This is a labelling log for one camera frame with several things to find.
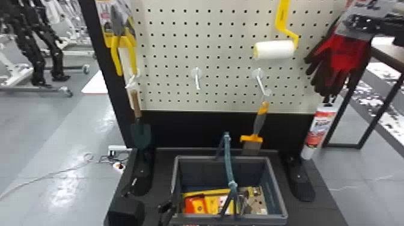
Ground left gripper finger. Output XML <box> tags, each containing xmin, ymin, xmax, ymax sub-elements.
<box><xmin>157</xmin><ymin>201</ymin><xmax>177</xmax><ymax>226</ymax></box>

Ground yellow and orange tool pack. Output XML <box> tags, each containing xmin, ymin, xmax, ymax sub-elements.
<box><xmin>182</xmin><ymin>188</ymin><xmax>238</xmax><ymax>216</ymax></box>

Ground white power strip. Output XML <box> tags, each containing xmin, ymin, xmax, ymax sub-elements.
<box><xmin>106</xmin><ymin>144</ymin><xmax>133</xmax><ymax>157</ymax></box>

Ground beige tool card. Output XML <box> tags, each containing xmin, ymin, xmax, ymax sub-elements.
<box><xmin>237</xmin><ymin>186</ymin><xmax>269</xmax><ymax>216</ymax></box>

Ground blue basket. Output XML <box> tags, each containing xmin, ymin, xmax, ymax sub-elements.
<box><xmin>168</xmin><ymin>131</ymin><xmax>289</xmax><ymax>226</ymax></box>

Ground white pegboard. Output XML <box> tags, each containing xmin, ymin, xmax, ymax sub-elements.
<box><xmin>78</xmin><ymin>0</ymin><xmax>348</xmax><ymax>203</ymax></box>

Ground white and red tube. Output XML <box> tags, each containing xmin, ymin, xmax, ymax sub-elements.
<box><xmin>300</xmin><ymin>102</ymin><xmax>338</xmax><ymax>161</ymax></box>

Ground yellow pliers on card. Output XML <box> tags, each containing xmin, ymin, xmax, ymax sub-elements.
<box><xmin>94</xmin><ymin>0</ymin><xmax>139</xmax><ymax>77</ymax></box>

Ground red and black gloves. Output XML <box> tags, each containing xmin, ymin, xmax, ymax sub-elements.
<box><xmin>303</xmin><ymin>0</ymin><xmax>399</xmax><ymax>104</ymax></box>

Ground dark side table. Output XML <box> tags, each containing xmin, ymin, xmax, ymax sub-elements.
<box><xmin>322</xmin><ymin>35</ymin><xmax>404</xmax><ymax>150</ymax></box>

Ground green trowel with wooden handle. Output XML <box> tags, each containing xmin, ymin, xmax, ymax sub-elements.
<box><xmin>129</xmin><ymin>89</ymin><xmax>153</xmax><ymax>151</ymax></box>

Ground yellow handled scraper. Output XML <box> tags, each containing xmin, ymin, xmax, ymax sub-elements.
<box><xmin>239</xmin><ymin>100</ymin><xmax>272</xmax><ymax>156</ymax></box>

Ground white cable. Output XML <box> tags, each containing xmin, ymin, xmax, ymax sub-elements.
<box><xmin>0</xmin><ymin>151</ymin><xmax>110</xmax><ymax>203</ymax></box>

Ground yellow handled paint roller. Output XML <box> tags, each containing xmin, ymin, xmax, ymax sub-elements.
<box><xmin>252</xmin><ymin>0</ymin><xmax>300</xmax><ymax>61</ymax></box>

